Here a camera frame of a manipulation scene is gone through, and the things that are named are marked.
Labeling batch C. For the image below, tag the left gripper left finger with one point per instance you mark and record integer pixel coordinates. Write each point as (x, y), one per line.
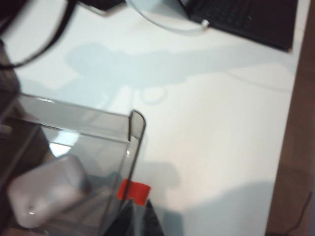
(125, 221)

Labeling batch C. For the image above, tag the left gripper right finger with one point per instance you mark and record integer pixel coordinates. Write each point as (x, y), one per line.
(152, 221)

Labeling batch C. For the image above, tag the white earphone charging case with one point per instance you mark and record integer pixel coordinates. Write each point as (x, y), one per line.
(44, 191)

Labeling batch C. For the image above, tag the clear plastic container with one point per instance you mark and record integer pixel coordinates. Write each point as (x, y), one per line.
(105, 127)

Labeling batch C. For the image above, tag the black laptop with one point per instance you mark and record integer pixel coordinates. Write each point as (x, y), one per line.
(246, 19)

